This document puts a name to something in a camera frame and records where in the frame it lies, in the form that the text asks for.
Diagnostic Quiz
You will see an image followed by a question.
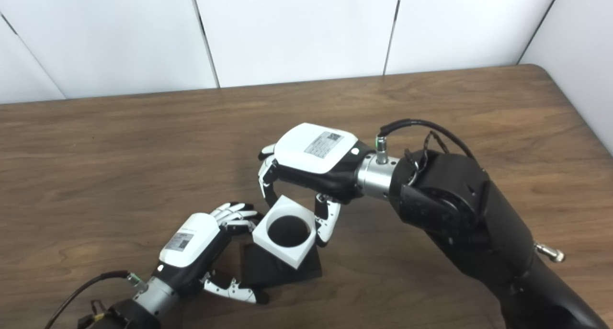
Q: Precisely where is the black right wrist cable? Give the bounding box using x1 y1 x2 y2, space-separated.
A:
375 119 476 165

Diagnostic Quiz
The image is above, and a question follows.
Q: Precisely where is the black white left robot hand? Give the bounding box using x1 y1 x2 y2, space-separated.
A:
153 202 269 305

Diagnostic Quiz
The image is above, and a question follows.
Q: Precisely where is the thin arm wire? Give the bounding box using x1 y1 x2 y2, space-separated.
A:
404 130 452 172
89 299 108 322

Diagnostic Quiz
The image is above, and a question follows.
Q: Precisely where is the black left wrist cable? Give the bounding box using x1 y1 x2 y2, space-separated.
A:
45 270 147 329

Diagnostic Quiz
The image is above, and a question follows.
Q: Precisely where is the thin right arm wire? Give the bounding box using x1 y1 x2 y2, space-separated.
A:
404 130 452 172

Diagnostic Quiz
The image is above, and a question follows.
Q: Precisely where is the white square piece with hole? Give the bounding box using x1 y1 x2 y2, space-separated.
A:
252 195 318 270

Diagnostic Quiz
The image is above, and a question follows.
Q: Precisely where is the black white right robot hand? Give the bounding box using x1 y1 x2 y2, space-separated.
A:
258 123 376 248

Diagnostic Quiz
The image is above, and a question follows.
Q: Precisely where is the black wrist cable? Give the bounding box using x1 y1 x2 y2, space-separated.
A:
45 270 147 329
375 119 476 165

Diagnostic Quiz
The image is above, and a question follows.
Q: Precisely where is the thin left arm wire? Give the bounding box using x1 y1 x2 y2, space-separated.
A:
89 299 108 322

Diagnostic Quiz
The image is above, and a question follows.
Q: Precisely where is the black peg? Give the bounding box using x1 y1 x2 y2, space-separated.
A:
239 216 323 287

